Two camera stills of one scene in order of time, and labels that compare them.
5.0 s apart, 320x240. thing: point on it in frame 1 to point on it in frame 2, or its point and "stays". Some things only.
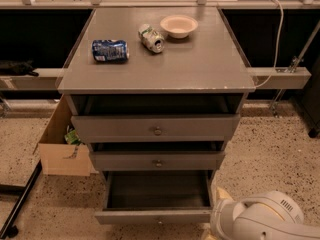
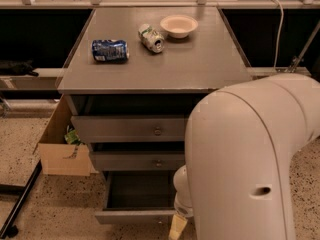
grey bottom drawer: x=156 y=197 stays
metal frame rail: x=261 y=78 stays
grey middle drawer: x=162 y=160 stays
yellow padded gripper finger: x=222 y=193 to x=177 y=227
